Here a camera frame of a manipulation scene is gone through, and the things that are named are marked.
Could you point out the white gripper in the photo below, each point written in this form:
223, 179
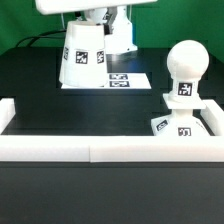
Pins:
46, 7

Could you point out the white U-shaped fence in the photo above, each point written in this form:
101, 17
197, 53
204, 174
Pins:
95, 149

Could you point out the white lamp bulb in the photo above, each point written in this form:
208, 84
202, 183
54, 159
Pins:
187, 61

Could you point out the white marker plate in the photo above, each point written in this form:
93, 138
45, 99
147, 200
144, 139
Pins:
113, 81

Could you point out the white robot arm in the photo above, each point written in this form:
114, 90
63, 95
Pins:
120, 41

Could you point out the white lamp shade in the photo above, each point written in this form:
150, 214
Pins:
84, 59

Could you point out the white lamp base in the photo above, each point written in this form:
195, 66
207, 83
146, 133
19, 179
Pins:
180, 122

